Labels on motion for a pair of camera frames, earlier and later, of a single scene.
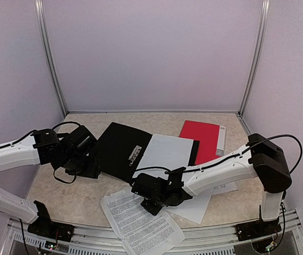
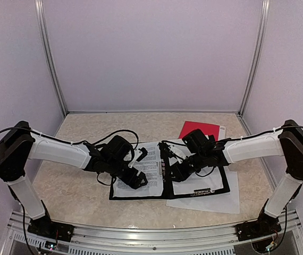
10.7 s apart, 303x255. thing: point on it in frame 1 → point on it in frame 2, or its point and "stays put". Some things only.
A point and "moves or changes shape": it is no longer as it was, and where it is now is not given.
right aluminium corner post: x=264 y=12 stays put
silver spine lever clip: x=134 y=154 → x=162 y=168
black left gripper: x=92 y=170 → x=136 y=183
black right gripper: x=152 y=209 → x=178 y=173
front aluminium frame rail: x=200 y=240 stays put
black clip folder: x=120 y=148 moves or changes shape
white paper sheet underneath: x=193 y=209 → x=228 y=202
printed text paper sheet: x=142 y=232 → x=150 y=166
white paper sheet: x=169 y=152 moves or changes shape
